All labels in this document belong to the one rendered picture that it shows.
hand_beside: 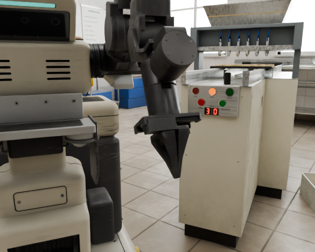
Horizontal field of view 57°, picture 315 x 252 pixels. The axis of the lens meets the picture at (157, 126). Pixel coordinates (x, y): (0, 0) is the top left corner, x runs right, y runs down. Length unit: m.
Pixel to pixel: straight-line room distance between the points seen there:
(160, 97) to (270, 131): 1.67
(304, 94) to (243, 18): 3.31
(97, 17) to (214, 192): 5.29
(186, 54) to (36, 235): 0.56
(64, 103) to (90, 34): 5.52
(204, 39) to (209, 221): 1.27
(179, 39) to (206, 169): 1.11
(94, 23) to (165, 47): 5.88
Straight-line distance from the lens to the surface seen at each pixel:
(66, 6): 0.67
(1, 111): 0.71
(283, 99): 2.06
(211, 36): 2.21
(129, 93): 5.90
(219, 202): 1.55
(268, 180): 2.20
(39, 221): 0.79
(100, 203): 0.94
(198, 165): 1.50
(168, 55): 0.43
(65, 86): 0.72
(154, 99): 0.48
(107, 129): 1.02
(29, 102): 0.70
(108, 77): 0.75
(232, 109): 1.36
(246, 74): 1.33
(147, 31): 0.52
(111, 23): 0.63
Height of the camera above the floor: 0.95
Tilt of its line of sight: 13 degrees down
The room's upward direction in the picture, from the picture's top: straight up
